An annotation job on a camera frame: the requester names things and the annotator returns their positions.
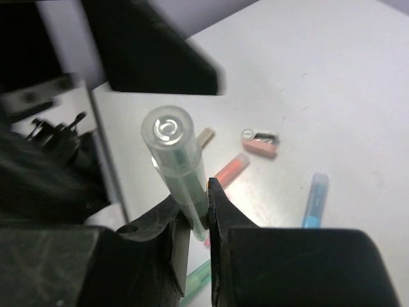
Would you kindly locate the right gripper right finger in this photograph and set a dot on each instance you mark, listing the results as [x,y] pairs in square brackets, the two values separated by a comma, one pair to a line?
[258,266]

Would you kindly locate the beige eraser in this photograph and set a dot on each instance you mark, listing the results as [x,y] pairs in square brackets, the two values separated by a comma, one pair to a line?
[205,137]

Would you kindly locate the green pen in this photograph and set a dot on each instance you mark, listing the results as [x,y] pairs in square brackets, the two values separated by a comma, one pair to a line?
[168,132]

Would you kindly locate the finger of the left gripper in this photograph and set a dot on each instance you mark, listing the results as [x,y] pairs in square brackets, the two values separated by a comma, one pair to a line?
[141,53]

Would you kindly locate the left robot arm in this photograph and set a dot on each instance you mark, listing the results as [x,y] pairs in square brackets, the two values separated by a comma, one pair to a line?
[51,177]

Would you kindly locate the green correction tape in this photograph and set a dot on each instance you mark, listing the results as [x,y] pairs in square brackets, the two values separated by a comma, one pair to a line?
[196,280]

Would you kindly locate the orange pink highlighter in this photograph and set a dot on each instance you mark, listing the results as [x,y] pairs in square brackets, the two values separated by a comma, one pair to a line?
[232,170]

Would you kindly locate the pink pencil sharpener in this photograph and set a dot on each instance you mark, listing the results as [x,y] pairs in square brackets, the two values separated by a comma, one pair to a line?
[260,143]

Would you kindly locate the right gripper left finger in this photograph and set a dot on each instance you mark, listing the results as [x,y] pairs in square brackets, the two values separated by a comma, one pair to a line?
[143,263]

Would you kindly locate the blue highlighter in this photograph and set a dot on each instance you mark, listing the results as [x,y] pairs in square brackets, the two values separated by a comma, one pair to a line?
[316,201]

